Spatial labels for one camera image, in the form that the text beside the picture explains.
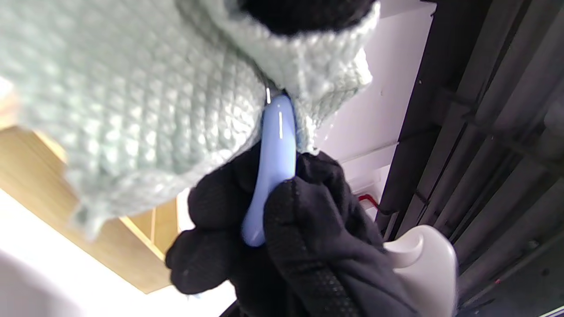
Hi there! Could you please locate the person's right hand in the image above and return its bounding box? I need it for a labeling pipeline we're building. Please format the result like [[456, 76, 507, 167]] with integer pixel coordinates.
[[165, 143, 421, 317]]

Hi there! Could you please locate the person's left hand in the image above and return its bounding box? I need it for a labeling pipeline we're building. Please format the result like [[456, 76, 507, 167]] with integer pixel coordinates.
[[238, 0, 380, 37]]

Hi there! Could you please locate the green fish scale cleaning cloth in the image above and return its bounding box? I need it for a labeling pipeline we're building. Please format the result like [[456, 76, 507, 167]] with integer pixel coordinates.
[[0, 0, 382, 240]]

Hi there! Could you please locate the blue handle baby fork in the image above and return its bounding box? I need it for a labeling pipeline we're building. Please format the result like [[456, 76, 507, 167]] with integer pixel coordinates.
[[240, 88, 298, 248]]

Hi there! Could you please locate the wooden cutlery tray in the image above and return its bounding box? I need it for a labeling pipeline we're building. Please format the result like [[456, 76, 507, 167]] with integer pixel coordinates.
[[0, 125, 181, 295]]

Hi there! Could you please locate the black round controller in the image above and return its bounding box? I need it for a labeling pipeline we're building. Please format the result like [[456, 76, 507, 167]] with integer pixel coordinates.
[[382, 225, 460, 317]]

